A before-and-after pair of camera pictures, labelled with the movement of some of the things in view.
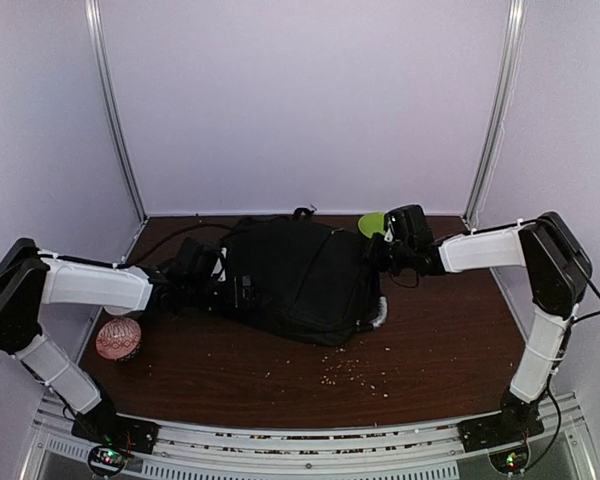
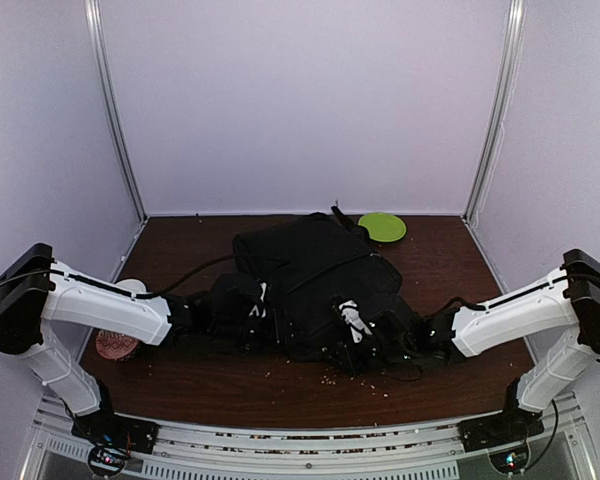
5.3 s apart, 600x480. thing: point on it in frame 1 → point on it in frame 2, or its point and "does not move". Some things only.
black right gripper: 374,252 → 350,364
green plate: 372,222 does not move
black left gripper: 246,301 → 246,349
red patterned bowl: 119,339 does not move
